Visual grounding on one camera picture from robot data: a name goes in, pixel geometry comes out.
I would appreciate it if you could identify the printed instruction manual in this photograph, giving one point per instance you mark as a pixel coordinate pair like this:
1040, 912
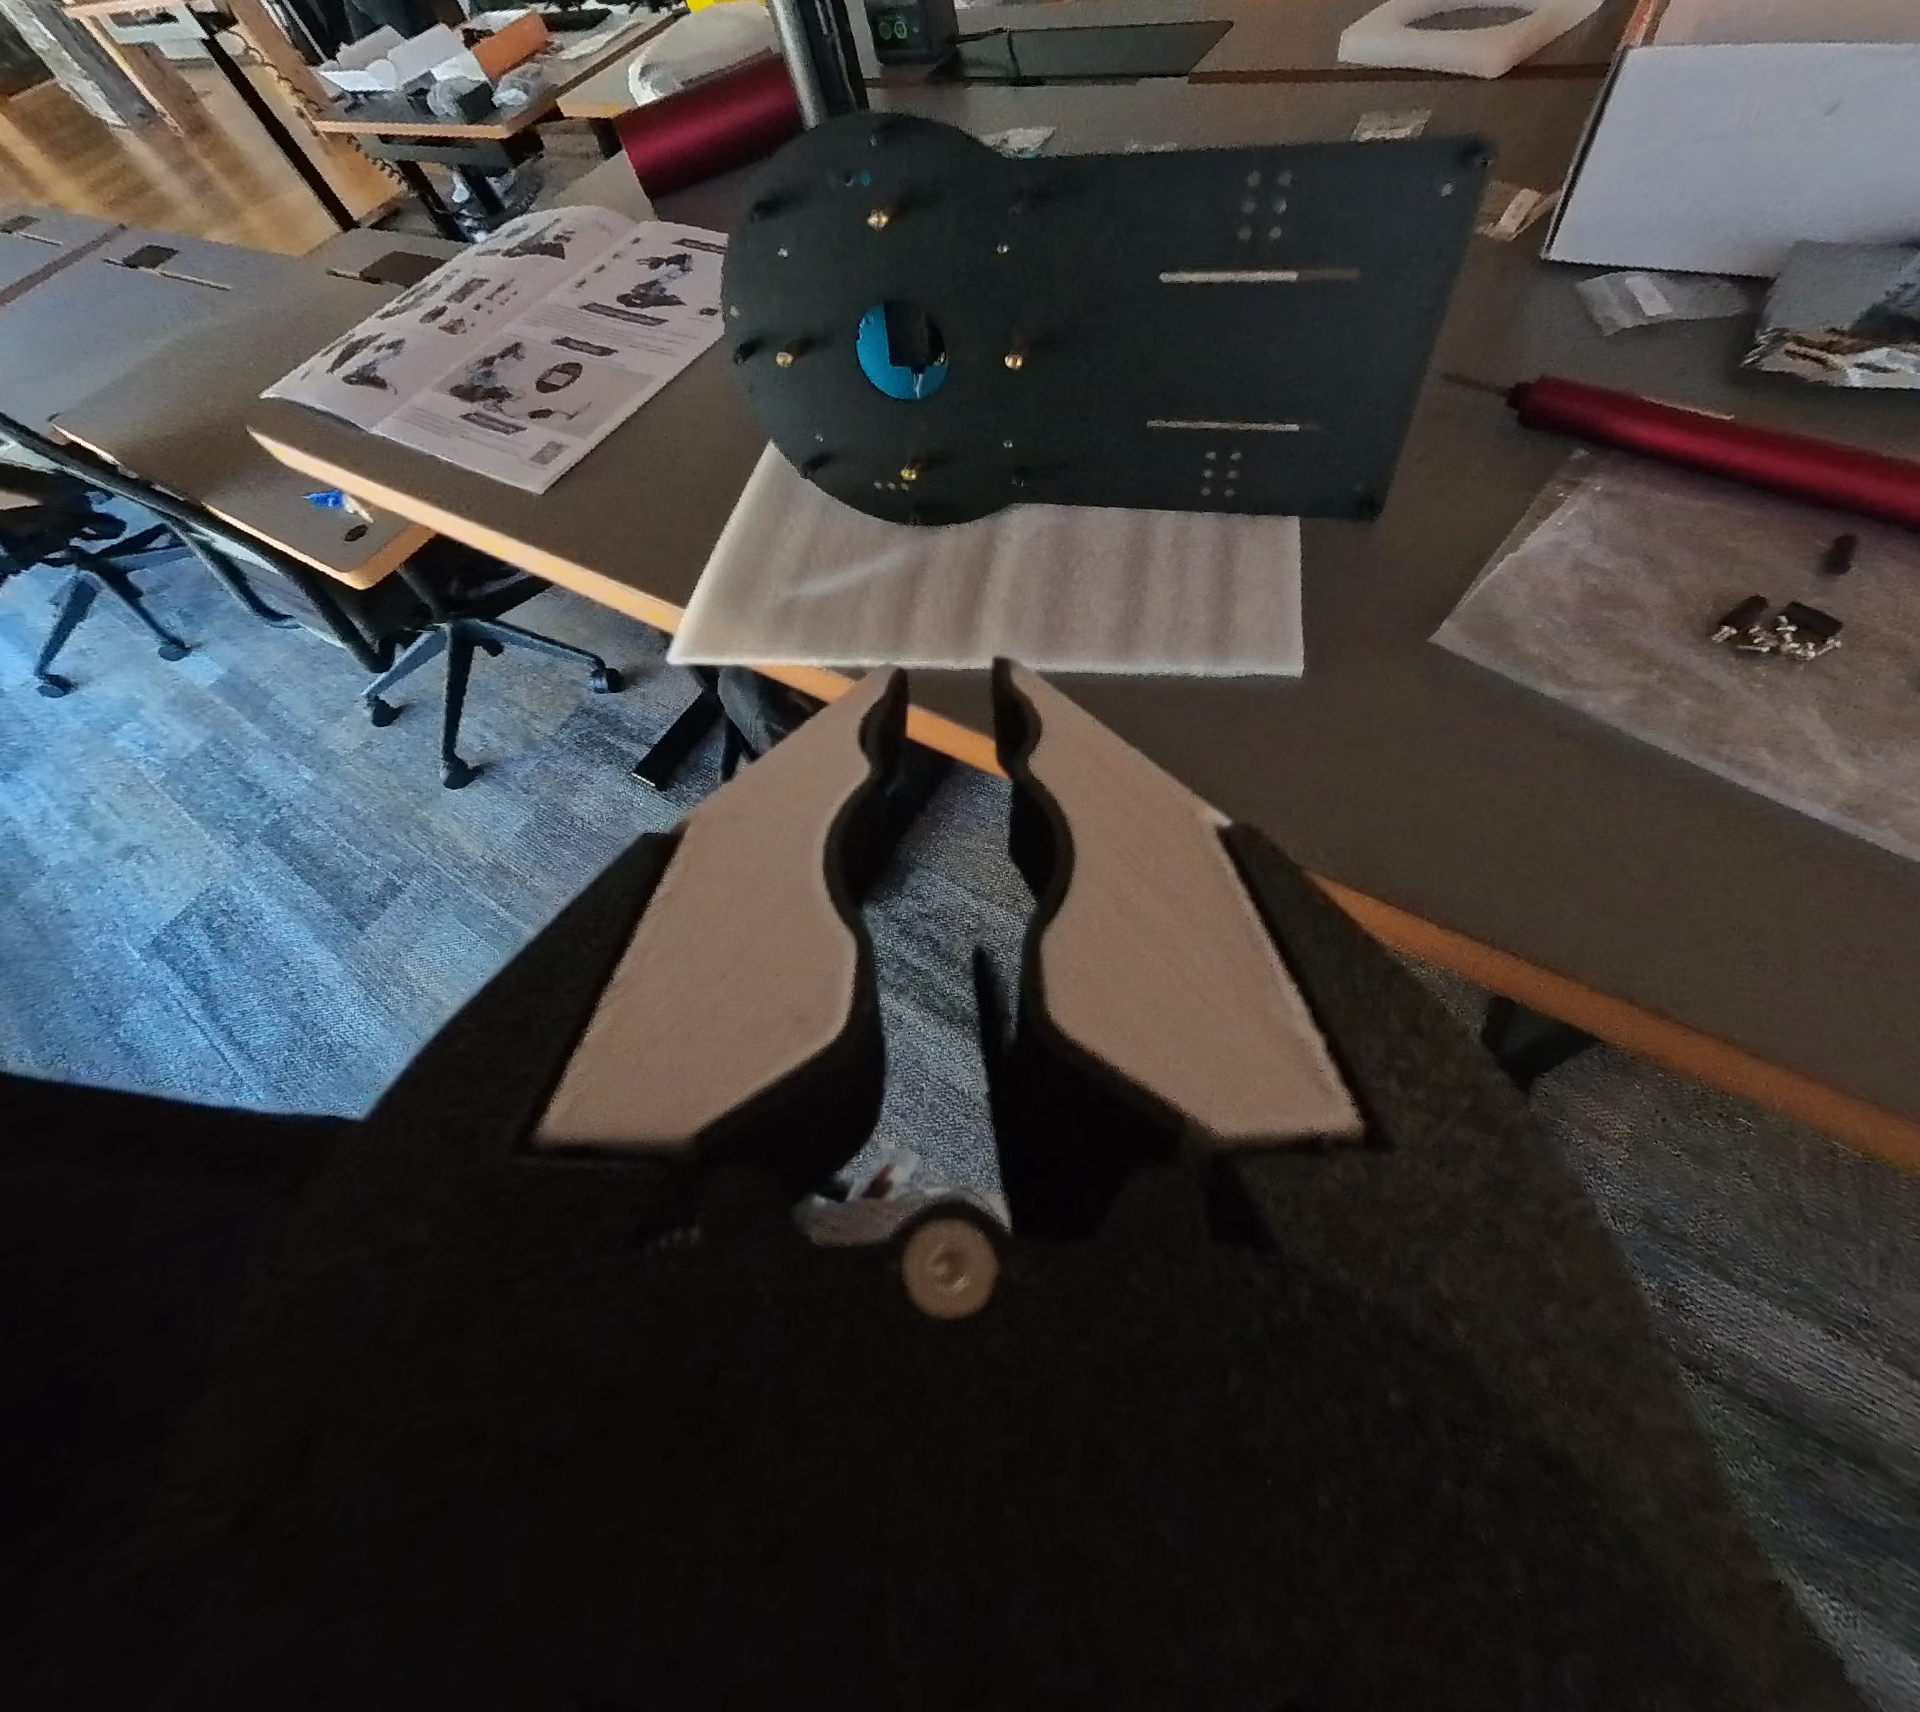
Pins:
510, 346

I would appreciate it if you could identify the red screwdriver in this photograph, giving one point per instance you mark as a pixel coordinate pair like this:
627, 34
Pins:
1680, 430

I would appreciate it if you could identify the cluster of small screws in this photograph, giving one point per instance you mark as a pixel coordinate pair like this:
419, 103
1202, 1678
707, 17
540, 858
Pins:
1784, 646

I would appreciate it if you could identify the maroon cylindrical container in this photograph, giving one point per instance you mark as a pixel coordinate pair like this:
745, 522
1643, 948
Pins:
704, 124

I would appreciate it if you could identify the black box green display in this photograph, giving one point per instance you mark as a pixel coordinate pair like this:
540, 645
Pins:
909, 17

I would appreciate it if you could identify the white foam insert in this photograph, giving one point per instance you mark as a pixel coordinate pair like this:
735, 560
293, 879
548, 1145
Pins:
1365, 41

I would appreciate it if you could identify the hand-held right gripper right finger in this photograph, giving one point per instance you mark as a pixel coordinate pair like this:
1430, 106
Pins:
1185, 992

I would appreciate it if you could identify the grey table orange edge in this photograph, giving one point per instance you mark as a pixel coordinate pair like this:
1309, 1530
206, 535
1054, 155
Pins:
194, 423

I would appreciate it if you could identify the white foam sheet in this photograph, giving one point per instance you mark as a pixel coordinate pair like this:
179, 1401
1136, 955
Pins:
974, 586

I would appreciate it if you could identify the orange cardboard box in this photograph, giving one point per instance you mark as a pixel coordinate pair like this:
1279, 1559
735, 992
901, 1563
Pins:
1724, 153

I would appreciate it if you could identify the black backpack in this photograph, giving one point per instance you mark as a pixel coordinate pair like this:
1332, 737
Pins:
758, 714

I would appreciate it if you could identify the wooden work table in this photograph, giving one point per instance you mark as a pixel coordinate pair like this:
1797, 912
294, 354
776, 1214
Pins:
495, 115

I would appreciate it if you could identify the black flat tray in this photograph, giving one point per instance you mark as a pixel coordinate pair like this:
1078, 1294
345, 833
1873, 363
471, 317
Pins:
1094, 51

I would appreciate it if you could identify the silver foil bag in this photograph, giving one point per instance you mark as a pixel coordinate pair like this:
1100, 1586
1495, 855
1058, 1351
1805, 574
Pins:
1845, 317

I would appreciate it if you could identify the blue hobby robot arm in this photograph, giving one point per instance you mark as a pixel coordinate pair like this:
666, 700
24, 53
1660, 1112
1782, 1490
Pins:
1125, 363

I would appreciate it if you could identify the large clear zip bag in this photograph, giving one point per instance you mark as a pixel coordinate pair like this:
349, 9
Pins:
1651, 693

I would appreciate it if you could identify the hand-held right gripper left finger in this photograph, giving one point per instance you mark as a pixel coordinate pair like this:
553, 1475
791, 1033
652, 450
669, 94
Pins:
720, 977

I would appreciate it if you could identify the small black spacer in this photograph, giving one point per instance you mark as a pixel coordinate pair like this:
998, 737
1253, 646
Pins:
1809, 621
1741, 615
1838, 552

